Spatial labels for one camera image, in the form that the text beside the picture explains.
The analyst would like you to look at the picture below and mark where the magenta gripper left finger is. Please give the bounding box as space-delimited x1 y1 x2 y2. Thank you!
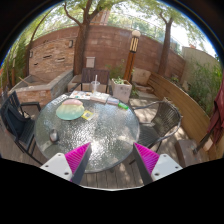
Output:
41 143 92 185

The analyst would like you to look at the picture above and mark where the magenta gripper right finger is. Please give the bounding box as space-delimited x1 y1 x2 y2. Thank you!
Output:
133 143 182 185

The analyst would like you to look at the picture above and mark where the grey computer mouse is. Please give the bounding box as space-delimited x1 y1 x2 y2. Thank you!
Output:
49 129 59 143

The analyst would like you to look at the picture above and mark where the brown wicker chair right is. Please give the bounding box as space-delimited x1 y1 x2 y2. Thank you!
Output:
133 101 182 150

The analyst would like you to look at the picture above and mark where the round glass garden table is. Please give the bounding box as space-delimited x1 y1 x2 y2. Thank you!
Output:
34 94 139 173

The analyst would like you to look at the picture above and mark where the green marker pen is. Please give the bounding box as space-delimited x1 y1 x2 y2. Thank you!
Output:
118 103 129 110

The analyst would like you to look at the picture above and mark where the black plastic chair left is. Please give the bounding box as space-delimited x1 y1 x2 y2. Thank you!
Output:
0 92 41 164

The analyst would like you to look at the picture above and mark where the red folded parasol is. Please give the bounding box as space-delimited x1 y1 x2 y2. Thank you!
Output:
193 78 224 154

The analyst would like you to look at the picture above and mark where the small blue grey book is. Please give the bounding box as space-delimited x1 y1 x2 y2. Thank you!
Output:
107 97 119 105

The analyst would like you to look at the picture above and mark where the clear plastic cup with straw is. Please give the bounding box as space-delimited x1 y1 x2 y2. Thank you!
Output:
91 76 100 93

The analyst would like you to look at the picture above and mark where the white concrete planter box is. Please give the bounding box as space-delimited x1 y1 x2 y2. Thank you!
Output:
111 79 132 103

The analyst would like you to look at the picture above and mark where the dark chair behind table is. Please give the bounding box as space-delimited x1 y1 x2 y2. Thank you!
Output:
70 68 110 91

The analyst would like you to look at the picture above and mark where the tree trunk right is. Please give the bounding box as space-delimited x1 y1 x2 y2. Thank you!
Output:
158 10 175 76

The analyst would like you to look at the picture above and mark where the tree trunk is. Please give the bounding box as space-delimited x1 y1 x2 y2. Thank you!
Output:
62 0 116 76
158 10 175 76

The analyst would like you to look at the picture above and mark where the tree trunk centre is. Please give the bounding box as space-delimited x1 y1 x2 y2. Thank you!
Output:
62 0 116 76

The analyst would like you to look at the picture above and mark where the wooden garden lamp post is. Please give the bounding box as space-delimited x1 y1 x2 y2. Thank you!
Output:
124 30 141 81

